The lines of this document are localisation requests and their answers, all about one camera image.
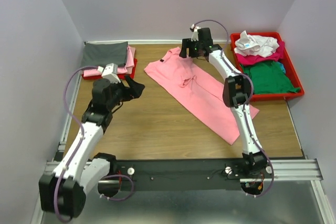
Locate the light pink t shirt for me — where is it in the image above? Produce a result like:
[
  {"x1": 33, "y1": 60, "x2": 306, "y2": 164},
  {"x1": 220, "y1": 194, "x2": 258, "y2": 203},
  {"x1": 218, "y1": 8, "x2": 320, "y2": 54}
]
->
[{"x1": 143, "y1": 46, "x2": 260, "y2": 146}]

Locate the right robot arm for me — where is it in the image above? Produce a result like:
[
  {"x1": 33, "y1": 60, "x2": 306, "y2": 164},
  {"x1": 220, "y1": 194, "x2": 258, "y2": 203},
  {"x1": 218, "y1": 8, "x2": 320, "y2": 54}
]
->
[{"x1": 180, "y1": 25, "x2": 268, "y2": 174}]

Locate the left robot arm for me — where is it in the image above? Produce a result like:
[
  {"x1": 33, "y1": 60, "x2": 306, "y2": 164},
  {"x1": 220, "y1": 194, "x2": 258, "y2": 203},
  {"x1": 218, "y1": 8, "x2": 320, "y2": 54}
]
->
[{"x1": 38, "y1": 76, "x2": 145, "y2": 219}]

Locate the folded red t shirt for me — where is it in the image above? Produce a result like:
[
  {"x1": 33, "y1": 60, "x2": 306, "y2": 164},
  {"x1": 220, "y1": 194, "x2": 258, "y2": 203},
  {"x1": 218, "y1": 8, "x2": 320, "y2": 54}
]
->
[{"x1": 81, "y1": 58, "x2": 138, "y2": 80}]

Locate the folded pink t shirt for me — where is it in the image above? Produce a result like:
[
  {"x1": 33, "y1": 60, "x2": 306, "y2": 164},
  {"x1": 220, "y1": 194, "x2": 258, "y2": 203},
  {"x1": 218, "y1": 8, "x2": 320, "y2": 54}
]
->
[{"x1": 82, "y1": 46, "x2": 135, "y2": 76}]

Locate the magenta t shirt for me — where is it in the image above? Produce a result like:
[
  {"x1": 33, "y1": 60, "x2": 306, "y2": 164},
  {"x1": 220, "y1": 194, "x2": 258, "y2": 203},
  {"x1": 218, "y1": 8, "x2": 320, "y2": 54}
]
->
[{"x1": 234, "y1": 41, "x2": 285, "y2": 66}]

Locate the folded grey t shirt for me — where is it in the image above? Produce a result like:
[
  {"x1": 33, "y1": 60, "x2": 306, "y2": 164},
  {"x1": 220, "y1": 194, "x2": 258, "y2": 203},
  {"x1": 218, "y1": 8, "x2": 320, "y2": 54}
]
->
[{"x1": 80, "y1": 42, "x2": 128, "y2": 67}]

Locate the white t shirt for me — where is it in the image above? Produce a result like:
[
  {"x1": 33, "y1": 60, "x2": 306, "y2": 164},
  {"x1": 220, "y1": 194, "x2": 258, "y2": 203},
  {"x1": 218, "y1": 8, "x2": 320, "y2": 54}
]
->
[{"x1": 235, "y1": 31, "x2": 279, "y2": 57}]

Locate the green t shirt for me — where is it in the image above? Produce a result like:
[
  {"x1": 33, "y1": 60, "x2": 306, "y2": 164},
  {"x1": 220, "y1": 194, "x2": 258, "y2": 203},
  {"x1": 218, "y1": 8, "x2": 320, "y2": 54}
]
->
[{"x1": 241, "y1": 61, "x2": 301, "y2": 94}]

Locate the blue t shirt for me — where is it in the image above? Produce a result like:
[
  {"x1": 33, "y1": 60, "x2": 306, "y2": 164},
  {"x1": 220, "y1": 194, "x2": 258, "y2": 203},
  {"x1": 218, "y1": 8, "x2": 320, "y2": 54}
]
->
[{"x1": 277, "y1": 61, "x2": 286, "y2": 74}]

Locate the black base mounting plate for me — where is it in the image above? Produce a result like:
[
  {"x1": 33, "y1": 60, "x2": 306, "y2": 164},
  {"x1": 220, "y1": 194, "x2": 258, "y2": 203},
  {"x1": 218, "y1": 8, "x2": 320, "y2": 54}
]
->
[{"x1": 86, "y1": 158, "x2": 274, "y2": 192}]

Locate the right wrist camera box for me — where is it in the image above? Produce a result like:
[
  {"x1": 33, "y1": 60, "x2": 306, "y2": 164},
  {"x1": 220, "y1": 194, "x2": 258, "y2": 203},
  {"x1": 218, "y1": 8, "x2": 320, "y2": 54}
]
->
[{"x1": 190, "y1": 24, "x2": 201, "y2": 41}]

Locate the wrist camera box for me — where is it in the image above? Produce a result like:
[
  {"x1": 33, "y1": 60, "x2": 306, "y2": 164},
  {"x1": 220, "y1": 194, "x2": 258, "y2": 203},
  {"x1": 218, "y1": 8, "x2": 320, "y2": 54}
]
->
[
  {"x1": 97, "y1": 63, "x2": 121, "y2": 83},
  {"x1": 190, "y1": 24, "x2": 201, "y2": 41}
]

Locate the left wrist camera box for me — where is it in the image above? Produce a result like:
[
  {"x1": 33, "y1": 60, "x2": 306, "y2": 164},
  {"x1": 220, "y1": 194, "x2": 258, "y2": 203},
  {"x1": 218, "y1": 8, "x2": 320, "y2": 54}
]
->
[{"x1": 97, "y1": 63, "x2": 121, "y2": 83}]

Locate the aluminium frame rail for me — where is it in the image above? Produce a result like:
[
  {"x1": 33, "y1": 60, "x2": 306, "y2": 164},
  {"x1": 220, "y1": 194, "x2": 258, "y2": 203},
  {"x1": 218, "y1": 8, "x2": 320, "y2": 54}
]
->
[{"x1": 31, "y1": 39, "x2": 336, "y2": 224}]

